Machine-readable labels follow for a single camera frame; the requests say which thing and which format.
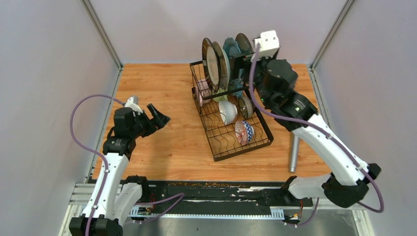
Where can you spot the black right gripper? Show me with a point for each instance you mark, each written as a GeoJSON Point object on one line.
{"type": "Point", "coordinates": [244, 62]}

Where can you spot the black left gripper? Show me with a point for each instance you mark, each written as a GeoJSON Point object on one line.
{"type": "Point", "coordinates": [161, 120]}

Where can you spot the blue-grey ceramic plate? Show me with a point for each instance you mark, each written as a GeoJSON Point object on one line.
{"type": "Point", "coordinates": [244, 43]}

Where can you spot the light blue flower plate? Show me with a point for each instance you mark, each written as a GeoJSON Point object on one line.
{"type": "Point", "coordinates": [223, 63]}

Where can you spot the teal scalloped plate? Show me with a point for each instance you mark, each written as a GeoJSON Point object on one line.
{"type": "Point", "coordinates": [232, 50]}

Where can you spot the black bottom plate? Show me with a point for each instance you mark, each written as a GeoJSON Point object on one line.
{"type": "Point", "coordinates": [210, 65]}

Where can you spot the light green mug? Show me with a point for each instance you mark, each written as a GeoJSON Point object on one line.
{"type": "Point", "coordinates": [220, 98]}

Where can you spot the patterned ceramic bowl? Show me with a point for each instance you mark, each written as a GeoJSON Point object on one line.
{"type": "Point", "coordinates": [246, 107]}

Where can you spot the white zigzag ceramic bowl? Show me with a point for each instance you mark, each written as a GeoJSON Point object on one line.
{"type": "Point", "coordinates": [228, 111]}

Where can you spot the pink ceramic mug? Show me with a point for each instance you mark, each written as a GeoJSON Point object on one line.
{"type": "Point", "coordinates": [203, 90]}

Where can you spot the red and blue patterned bowl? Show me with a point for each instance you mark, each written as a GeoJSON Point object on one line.
{"type": "Point", "coordinates": [244, 132]}

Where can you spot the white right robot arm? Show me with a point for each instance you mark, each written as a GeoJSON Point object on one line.
{"type": "Point", "coordinates": [274, 80]}

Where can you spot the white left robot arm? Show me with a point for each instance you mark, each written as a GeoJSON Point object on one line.
{"type": "Point", "coordinates": [111, 202]}

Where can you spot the silver microphone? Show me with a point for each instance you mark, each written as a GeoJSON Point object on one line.
{"type": "Point", "coordinates": [293, 157]}

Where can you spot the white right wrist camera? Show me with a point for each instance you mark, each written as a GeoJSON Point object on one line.
{"type": "Point", "coordinates": [268, 43]}

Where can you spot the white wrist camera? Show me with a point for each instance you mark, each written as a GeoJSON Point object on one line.
{"type": "Point", "coordinates": [268, 43]}
{"type": "Point", "coordinates": [133, 103]}

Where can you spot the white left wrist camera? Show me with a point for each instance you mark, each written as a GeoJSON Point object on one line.
{"type": "Point", "coordinates": [133, 103]}

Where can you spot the black wire dish rack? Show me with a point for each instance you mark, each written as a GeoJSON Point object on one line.
{"type": "Point", "coordinates": [221, 138]}

